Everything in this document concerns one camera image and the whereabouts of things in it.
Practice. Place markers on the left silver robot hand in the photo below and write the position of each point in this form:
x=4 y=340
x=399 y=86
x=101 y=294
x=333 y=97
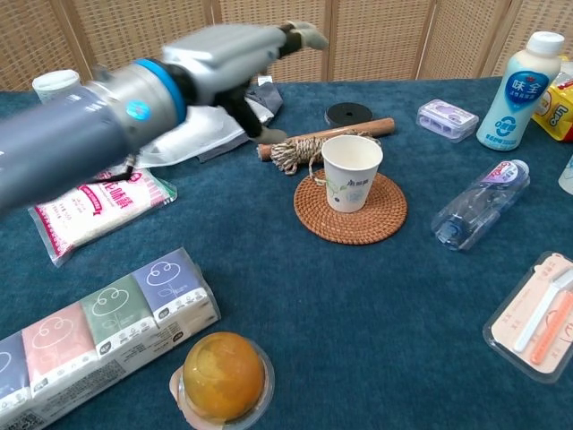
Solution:
x=224 y=58

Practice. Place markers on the white paper cup green print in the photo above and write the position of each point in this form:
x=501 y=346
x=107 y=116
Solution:
x=353 y=179

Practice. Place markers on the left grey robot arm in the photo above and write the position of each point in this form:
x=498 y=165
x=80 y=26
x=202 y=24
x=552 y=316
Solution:
x=67 y=139

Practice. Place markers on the woven bamboo folding screen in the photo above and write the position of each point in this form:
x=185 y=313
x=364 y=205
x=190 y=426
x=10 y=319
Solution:
x=380 y=36

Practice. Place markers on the round woven rattan coaster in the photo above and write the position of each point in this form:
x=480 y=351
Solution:
x=349 y=226

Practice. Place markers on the orange jelly pudding cup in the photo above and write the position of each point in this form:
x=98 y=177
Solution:
x=224 y=380

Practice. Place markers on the grey folded cloth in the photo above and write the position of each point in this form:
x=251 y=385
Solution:
x=264 y=100

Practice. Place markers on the translucent white zip bag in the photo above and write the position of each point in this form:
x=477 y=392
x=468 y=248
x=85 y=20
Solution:
x=197 y=136

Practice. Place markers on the black round tape roll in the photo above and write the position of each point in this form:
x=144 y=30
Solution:
x=348 y=114

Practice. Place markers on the brown wooden stick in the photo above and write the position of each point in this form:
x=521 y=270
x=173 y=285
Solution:
x=376 y=125

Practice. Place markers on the white jar green label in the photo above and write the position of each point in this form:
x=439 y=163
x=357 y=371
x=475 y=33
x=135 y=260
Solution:
x=53 y=87

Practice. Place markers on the pink white rice bag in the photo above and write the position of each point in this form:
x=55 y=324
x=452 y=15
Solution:
x=98 y=210

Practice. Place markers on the small purple clear box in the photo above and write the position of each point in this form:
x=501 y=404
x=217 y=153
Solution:
x=447 y=120

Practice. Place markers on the clear plastic water bottle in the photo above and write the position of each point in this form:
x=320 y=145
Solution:
x=483 y=203

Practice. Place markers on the white blue yogurt bottle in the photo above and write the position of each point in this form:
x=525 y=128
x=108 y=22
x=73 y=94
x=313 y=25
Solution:
x=519 y=98

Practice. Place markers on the yellow red snack bag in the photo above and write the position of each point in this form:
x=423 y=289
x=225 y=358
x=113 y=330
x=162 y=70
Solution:
x=557 y=109

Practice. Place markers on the pink razor blister pack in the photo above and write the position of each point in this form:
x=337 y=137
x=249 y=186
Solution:
x=532 y=318

